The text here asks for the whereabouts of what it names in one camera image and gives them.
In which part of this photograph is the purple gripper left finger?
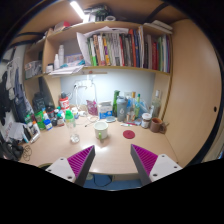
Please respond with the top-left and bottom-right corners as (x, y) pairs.
(46, 145), (95, 186)

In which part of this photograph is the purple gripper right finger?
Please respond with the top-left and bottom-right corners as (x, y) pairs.
(130, 144), (181, 186)

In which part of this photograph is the grey water bottle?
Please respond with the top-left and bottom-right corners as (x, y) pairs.
(117, 96), (127, 122)

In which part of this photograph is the dark red round coaster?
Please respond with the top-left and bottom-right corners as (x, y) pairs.
(123, 130), (135, 139)

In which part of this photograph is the brown ceramic mug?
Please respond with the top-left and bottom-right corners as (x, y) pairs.
(150, 118), (166, 133)

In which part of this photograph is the white ceramic mug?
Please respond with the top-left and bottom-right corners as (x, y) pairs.
(94, 121), (108, 140)

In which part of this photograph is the white lidded jar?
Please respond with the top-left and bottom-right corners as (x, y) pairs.
(141, 113), (152, 128)

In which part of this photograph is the blue capped small bottle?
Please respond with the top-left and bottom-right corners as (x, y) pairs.
(44, 114), (53, 131)

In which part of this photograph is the clear bottle green cap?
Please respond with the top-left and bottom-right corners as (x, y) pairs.
(65, 110), (80, 143)

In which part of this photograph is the purple snack pouch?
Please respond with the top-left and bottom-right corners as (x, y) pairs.
(87, 100), (98, 116)

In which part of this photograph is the green plastic bottle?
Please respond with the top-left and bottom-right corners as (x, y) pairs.
(134, 94), (140, 119)

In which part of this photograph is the clear glass bottle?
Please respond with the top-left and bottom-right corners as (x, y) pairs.
(150, 90), (161, 117)

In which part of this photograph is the blue white tissue box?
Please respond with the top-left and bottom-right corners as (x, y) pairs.
(98, 101), (112, 119)

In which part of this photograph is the red white canister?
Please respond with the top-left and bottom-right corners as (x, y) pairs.
(59, 97), (69, 110)

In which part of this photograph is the dark green tall bottle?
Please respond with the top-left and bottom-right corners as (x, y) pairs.
(112, 90), (120, 117)

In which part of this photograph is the row of books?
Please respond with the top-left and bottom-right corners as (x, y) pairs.
(77, 26), (171, 73)

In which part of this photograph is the wooden shelf unit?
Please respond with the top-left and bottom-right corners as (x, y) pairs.
(21, 18), (175, 121)

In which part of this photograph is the ceiling strip light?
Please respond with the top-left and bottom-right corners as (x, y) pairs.
(70, 1), (85, 20)

